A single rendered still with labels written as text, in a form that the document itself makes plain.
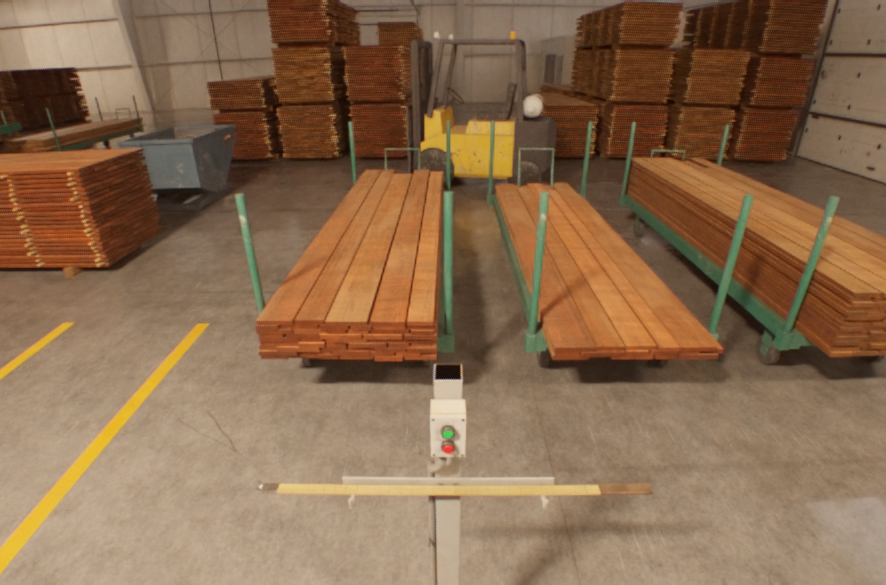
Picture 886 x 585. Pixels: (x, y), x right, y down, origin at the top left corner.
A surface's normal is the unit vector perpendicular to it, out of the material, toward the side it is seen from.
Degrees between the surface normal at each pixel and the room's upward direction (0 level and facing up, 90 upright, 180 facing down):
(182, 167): 90
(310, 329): 90
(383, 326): 90
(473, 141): 90
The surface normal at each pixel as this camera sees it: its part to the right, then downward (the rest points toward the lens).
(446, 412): 0.00, -0.89
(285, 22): -0.01, 0.45
